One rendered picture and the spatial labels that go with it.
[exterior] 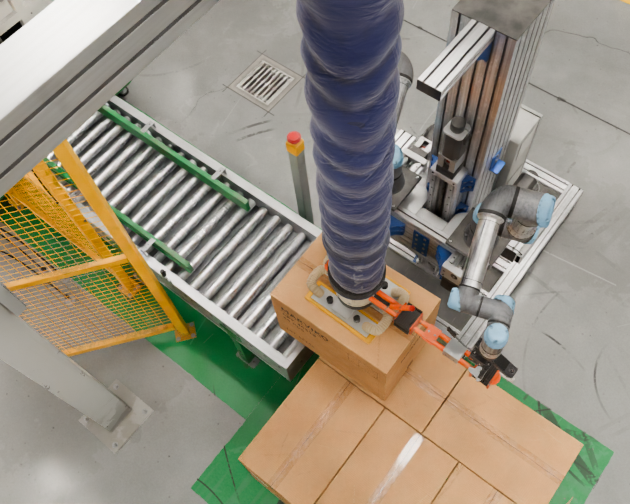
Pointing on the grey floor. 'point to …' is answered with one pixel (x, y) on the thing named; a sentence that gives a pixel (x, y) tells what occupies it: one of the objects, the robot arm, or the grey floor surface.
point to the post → (300, 179)
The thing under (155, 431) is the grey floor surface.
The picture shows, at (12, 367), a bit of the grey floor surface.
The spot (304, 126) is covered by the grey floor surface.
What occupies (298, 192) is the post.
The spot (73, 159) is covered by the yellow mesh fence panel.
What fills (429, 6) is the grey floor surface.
